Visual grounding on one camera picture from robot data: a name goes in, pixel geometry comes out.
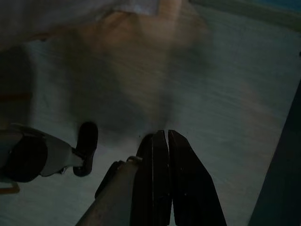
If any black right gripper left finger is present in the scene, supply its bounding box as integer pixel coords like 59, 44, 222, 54
130, 129, 174, 226

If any black robot left foot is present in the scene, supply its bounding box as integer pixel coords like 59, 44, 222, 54
72, 121, 99, 178

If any bed with cream sheet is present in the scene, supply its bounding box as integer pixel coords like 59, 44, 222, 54
0, 0, 163, 51

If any silver robot left leg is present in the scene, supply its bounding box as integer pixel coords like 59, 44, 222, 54
0, 124, 84, 185

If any silver robot right leg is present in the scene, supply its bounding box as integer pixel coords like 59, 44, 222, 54
75, 155, 144, 226

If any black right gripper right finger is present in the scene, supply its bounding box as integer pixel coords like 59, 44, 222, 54
167, 129, 228, 226

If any silver robot leg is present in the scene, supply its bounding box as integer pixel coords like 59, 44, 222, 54
0, 124, 84, 185
75, 155, 144, 226

